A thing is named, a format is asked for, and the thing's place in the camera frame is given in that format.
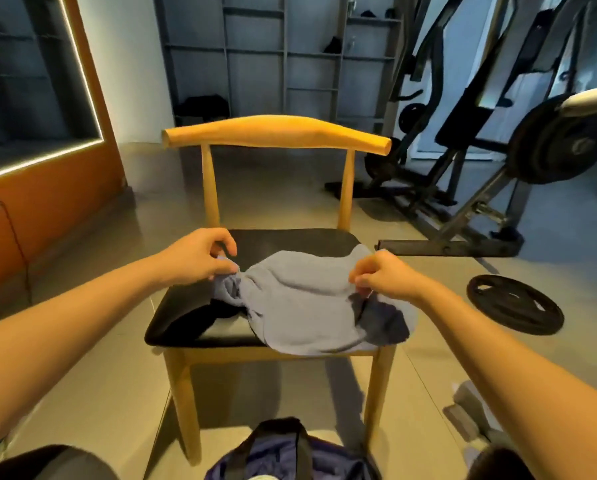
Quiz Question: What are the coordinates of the mounted black weight plate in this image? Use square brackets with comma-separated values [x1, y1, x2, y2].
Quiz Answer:
[507, 95, 597, 187]

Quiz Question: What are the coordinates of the grey shelf unit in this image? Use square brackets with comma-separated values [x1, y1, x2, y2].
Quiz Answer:
[153, 0, 416, 133]

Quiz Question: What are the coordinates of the person's left forearm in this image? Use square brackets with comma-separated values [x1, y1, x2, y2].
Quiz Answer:
[0, 257, 180, 461]

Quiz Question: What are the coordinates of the navy blue bag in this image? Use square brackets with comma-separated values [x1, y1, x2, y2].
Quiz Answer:
[204, 415, 382, 480]

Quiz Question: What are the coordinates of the black and grey gym machine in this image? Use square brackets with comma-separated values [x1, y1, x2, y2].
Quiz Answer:
[324, 0, 597, 259]

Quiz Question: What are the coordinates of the single blue-grey towel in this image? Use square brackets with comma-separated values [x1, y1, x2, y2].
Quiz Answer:
[210, 245, 418, 357]

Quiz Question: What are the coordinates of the person's left leg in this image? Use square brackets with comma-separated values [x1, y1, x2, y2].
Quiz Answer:
[0, 443, 122, 480]

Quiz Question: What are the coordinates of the wooden chair with black seat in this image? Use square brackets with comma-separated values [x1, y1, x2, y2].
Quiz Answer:
[143, 115, 412, 468]

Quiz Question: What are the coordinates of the person's right hand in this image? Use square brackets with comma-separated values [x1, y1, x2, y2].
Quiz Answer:
[348, 249, 432, 307]

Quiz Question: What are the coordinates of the pale barbell bar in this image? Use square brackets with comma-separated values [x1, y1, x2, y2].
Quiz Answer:
[559, 83, 597, 120]

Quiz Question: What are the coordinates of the person's left hand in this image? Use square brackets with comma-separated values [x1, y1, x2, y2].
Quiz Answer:
[156, 227, 242, 289]

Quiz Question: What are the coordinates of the wall mirror with light strip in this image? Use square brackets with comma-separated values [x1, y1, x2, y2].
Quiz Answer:
[0, 0, 106, 185]

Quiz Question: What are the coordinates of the loose black weight plate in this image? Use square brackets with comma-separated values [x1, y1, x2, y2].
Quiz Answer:
[466, 273, 568, 337]

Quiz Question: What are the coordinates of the person's right forearm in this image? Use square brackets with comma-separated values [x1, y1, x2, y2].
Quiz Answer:
[410, 283, 597, 480]

